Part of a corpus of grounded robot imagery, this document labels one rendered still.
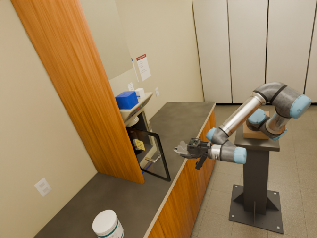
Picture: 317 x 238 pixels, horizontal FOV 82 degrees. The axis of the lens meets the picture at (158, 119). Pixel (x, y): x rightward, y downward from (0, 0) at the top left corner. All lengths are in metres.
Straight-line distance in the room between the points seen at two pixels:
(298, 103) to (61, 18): 1.24
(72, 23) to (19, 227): 1.24
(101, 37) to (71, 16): 0.21
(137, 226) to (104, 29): 1.19
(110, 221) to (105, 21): 1.14
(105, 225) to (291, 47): 3.74
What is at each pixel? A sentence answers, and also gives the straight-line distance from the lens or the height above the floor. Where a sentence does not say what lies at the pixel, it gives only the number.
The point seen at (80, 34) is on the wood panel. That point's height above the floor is 1.99.
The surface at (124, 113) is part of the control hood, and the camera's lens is 1.19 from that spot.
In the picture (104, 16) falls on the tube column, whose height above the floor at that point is 2.06.
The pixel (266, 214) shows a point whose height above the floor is 0.02.
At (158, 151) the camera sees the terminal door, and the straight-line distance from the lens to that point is 1.16.
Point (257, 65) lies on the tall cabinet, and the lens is 4.04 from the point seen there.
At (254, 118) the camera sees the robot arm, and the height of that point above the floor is 1.20.
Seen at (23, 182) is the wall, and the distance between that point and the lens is 1.47.
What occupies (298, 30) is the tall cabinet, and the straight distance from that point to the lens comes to 3.95.
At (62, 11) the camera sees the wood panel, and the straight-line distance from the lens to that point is 1.13.
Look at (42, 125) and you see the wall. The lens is 1.45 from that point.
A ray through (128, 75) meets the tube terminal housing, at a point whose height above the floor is 1.68.
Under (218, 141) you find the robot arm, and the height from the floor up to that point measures 1.33.
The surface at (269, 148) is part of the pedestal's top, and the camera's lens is 1.66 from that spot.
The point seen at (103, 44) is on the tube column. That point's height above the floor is 1.91.
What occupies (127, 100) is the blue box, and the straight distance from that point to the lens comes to 1.17.
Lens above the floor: 1.94
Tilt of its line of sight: 26 degrees down
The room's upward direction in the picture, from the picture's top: 15 degrees counter-clockwise
